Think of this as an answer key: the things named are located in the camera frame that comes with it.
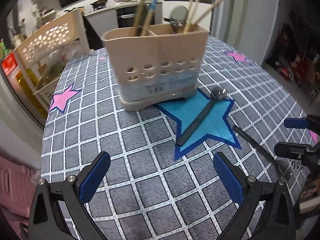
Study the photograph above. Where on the beige plastic utensil holder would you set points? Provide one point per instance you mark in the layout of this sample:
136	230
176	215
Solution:
157	67

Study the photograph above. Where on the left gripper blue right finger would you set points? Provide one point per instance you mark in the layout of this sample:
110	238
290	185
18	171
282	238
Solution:
243	190

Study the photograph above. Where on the blue patterned wooden chopstick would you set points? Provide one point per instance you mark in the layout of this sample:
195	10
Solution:
148	18

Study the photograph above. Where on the blue checkered tablecloth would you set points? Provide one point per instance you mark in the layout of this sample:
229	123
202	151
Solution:
147	194

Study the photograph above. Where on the black built-in oven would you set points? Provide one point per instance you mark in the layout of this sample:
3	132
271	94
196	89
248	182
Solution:
126	16

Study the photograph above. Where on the red plastic basket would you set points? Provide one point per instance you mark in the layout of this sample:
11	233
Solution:
9	64

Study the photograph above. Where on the black pot on stove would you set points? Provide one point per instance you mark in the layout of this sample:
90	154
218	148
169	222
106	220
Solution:
99	4

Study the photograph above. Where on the beige perforated storage rack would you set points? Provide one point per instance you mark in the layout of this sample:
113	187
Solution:
50	37

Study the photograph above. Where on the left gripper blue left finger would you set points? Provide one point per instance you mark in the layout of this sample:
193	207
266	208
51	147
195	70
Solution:
79	190

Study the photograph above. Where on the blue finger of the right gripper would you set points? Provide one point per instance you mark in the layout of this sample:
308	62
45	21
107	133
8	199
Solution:
298	123
290	150

